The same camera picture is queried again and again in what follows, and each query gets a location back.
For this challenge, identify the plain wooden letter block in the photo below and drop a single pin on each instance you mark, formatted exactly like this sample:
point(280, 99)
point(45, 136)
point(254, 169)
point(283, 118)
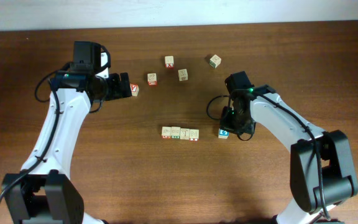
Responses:
point(183, 75)

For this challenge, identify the wooden block number one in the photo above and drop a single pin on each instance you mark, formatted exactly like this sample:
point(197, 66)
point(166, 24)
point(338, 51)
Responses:
point(175, 132)

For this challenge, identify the wooden block letter N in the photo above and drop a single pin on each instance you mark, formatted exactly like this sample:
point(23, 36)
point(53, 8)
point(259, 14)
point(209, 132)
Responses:
point(194, 135)

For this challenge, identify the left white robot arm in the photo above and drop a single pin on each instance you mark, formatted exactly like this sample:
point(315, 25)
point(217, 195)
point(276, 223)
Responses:
point(42, 192)

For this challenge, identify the wooden block red side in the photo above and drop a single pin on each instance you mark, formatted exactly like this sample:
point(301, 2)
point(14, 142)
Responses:
point(169, 61)

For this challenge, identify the wooden block green side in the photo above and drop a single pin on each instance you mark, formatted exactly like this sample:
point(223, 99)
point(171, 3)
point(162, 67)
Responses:
point(215, 61)

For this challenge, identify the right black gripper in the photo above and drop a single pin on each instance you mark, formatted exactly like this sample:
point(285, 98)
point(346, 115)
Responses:
point(224, 124)

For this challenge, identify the wooden block letter T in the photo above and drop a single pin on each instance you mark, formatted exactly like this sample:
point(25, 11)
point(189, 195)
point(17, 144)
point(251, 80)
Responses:
point(185, 133)

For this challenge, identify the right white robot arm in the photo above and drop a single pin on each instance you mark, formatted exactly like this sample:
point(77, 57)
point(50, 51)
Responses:
point(322, 172)

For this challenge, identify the wooden block blue two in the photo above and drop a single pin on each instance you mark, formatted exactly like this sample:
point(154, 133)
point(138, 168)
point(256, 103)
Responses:
point(223, 134)

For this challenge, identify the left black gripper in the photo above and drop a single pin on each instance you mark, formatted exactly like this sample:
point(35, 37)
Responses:
point(117, 92)

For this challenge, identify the wooden block red bottom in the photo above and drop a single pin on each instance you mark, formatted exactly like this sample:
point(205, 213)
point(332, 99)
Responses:
point(152, 79)

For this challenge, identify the wooden block number four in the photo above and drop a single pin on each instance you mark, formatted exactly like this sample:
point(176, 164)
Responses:
point(166, 132)

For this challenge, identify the wooden block red A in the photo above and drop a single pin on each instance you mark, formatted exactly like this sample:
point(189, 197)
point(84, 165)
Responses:
point(134, 89)

